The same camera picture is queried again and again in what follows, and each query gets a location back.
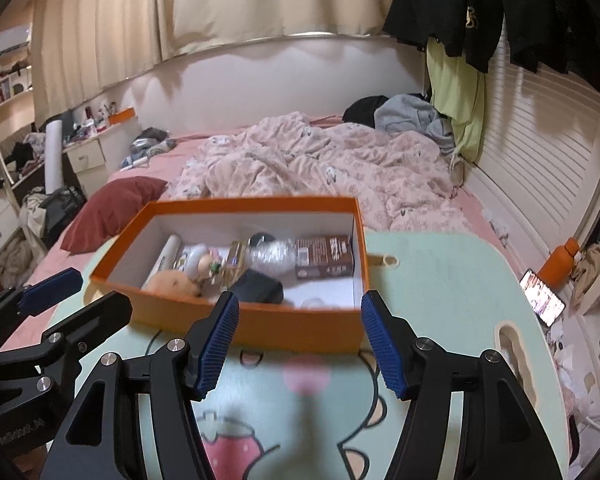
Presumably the small toy figurine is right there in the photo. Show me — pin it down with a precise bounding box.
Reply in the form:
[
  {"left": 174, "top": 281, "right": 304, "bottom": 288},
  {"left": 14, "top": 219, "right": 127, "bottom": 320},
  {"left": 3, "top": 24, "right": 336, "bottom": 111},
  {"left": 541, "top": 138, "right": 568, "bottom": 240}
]
[{"left": 185, "top": 242, "right": 226, "bottom": 286}]

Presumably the orange cardboard box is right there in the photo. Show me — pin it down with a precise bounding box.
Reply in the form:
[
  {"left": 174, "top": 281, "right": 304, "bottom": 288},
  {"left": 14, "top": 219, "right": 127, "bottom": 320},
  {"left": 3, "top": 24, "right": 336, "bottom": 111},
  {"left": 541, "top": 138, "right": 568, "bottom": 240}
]
[{"left": 89, "top": 195, "right": 372, "bottom": 353}]

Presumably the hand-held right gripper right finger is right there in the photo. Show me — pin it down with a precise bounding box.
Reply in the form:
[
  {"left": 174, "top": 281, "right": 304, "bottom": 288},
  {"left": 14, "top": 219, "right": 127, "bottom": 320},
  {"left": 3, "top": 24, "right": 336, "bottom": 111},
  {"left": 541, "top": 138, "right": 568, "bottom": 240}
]
[{"left": 360, "top": 290, "right": 563, "bottom": 480}]

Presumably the red pillow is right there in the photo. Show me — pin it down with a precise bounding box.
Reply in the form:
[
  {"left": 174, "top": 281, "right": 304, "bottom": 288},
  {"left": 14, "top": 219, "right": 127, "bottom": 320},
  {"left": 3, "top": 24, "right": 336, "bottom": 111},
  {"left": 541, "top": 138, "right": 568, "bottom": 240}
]
[{"left": 60, "top": 177, "right": 168, "bottom": 253}]

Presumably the white roll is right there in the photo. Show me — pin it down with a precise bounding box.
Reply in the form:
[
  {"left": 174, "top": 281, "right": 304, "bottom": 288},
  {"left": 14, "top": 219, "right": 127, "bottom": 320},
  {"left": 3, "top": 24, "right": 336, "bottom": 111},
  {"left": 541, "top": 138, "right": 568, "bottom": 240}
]
[{"left": 45, "top": 120, "right": 67, "bottom": 195}]

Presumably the white air conditioner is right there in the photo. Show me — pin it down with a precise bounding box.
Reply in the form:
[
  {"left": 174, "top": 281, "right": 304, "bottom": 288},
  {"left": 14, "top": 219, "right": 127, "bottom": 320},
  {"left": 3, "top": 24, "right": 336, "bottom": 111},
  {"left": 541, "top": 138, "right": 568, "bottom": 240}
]
[{"left": 0, "top": 25, "right": 33, "bottom": 61}]

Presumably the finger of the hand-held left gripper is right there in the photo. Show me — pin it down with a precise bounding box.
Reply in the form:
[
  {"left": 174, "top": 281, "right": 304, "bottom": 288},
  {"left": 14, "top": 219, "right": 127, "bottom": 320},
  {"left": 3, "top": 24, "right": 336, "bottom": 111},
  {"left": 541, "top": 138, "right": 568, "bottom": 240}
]
[
  {"left": 0, "top": 267, "right": 84, "bottom": 351},
  {"left": 0, "top": 290, "right": 133, "bottom": 411}
]

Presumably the white louvered panel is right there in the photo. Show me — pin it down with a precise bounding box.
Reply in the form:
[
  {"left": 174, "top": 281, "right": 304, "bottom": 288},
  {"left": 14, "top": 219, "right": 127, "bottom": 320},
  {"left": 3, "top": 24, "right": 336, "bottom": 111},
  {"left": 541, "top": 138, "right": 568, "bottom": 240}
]
[{"left": 460, "top": 35, "right": 600, "bottom": 256}]

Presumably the blue white patterned cloth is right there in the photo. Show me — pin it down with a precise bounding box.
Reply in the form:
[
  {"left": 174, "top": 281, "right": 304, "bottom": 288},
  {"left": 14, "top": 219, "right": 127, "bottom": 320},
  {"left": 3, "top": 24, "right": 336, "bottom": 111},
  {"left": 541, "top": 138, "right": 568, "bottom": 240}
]
[{"left": 120, "top": 140, "right": 177, "bottom": 171}]

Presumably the orange plush toy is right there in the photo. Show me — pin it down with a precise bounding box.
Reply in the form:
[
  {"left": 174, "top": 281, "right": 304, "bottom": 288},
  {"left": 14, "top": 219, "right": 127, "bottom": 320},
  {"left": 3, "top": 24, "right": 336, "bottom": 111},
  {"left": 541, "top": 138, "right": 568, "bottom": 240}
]
[{"left": 145, "top": 269, "right": 206, "bottom": 301}]

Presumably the black bag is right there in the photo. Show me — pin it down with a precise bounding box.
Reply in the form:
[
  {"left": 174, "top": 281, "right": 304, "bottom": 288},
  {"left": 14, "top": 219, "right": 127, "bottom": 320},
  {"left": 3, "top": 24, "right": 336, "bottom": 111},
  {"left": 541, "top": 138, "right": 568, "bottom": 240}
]
[{"left": 40, "top": 186, "right": 87, "bottom": 241}]

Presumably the brown packet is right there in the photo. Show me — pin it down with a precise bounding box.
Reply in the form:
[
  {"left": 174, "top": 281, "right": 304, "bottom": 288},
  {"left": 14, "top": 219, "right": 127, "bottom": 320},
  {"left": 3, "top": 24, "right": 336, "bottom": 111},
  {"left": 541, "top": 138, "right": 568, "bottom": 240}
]
[{"left": 295, "top": 234, "right": 356, "bottom": 281}]

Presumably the clutter of cosmetic bottles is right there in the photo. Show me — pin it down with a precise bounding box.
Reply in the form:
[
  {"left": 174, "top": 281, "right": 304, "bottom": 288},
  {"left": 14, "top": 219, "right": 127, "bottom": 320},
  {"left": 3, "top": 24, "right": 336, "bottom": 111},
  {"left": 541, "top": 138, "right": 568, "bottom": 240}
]
[{"left": 67, "top": 102, "right": 118, "bottom": 141}]

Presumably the beige cloth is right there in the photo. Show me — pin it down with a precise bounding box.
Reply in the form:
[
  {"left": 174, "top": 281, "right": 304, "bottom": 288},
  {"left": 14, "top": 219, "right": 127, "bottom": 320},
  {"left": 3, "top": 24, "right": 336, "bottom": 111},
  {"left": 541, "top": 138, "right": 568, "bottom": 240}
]
[{"left": 570, "top": 244, "right": 600, "bottom": 311}]

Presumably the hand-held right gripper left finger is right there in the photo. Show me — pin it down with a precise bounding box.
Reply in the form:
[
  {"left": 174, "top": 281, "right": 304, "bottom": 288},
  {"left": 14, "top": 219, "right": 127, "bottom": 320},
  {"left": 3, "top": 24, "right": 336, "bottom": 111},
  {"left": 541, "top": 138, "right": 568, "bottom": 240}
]
[{"left": 40, "top": 290, "right": 241, "bottom": 480}]

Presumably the orange bottle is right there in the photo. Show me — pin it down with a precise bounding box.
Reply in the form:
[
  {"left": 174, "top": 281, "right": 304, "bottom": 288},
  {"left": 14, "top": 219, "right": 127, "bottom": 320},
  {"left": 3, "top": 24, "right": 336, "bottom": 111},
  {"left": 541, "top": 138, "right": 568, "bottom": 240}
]
[{"left": 537, "top": 237, "right": 581, "bottom": 291}]

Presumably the grey hoodie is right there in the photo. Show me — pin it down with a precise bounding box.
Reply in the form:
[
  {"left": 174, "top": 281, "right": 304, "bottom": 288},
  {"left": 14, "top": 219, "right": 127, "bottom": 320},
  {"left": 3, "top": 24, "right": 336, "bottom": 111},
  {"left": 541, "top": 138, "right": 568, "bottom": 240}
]
[{"left": 374, "top": 94, "right": 456, "bottom": 156}]

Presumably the white cosmetic tube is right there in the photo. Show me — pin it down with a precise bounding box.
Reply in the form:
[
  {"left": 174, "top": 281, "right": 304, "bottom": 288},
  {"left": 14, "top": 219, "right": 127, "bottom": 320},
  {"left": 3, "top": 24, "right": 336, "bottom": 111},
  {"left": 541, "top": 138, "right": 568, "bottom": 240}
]
[{"left": 142, "top": 234, "right": 183, "bottom": 288}]

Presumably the pink printed blanket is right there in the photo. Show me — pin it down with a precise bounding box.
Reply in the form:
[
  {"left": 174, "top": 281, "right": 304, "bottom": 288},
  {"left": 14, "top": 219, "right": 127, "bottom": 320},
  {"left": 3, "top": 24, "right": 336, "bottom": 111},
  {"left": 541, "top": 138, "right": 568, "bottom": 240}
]
[{"left": 167, "top": 112, "right": 473, "bottom": 233}]

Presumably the cream nightstand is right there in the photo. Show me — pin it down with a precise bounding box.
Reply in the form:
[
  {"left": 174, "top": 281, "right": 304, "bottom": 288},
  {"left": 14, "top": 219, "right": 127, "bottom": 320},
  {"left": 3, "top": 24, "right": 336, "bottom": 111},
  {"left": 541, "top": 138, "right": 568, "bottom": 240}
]
[{"left": 62, "top": 137, "right": 108, "bottom": 198}]

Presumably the silver rail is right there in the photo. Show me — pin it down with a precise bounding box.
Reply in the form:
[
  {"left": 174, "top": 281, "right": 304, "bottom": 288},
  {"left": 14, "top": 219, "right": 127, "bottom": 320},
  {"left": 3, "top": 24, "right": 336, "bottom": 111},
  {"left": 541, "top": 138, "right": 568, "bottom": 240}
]
[{"left": 130, "top": 30, "right": 396, "bottom": 81}]

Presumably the smartphone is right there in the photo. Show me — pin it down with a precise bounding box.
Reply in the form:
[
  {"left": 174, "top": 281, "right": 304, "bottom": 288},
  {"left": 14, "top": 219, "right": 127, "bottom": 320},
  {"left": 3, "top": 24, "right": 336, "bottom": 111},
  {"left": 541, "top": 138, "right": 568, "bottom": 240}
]
[{"left": 520, "top": 268, "right": 567, "bottom": 327}]

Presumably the beige curtain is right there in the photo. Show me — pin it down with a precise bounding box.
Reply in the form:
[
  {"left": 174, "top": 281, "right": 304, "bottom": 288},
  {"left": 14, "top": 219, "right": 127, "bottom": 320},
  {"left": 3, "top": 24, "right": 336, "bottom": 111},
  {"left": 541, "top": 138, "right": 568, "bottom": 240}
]
[{"left": 30, "top": 0, "right": 406, "bottom": 126}]

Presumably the yellow-green garment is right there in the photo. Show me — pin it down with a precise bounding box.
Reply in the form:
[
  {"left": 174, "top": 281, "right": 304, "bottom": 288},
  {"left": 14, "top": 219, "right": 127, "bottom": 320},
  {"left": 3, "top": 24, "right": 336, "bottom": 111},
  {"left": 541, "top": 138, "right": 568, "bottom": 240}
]
[{"left": 425, "top": 37, "right": 486, "bottom": 161}]

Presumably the grey cloth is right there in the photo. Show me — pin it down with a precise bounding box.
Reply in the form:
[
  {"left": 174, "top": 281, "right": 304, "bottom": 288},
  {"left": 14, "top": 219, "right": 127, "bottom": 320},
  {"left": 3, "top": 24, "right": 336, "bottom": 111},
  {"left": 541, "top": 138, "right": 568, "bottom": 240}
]
[{"left": 132, "top": 127, "right": 171, "bottom": 147}]

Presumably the pink bed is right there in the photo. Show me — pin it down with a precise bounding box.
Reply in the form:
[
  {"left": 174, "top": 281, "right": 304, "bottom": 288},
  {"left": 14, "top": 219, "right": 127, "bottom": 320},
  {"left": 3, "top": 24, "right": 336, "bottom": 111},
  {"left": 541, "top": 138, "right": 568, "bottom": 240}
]
[{"left": 0, "top": 120, "right": 551, "bottom": 351}]

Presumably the black cloth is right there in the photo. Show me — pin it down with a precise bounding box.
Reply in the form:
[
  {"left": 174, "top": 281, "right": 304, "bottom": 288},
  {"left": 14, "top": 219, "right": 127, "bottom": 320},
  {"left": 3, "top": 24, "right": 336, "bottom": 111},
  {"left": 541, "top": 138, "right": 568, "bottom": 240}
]
[{"left": 341, "top": 95, "right": 391, "bottom": 125}]

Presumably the clear glass bottle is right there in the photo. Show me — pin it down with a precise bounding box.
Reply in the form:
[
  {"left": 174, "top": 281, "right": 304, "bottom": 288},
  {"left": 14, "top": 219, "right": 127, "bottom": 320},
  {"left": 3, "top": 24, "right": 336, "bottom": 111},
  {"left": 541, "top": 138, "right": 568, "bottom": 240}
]
[{"left": 242, "top": 231, "right": 298, "bottom": 277}]

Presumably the dark pouch with red emblem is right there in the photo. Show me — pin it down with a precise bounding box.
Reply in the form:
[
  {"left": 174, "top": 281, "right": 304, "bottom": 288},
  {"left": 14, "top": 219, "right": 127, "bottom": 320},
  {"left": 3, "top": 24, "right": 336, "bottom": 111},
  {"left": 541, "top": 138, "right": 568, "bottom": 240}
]
[{"left": 228, "top": 268, "right": 285, "bottom": 305}]

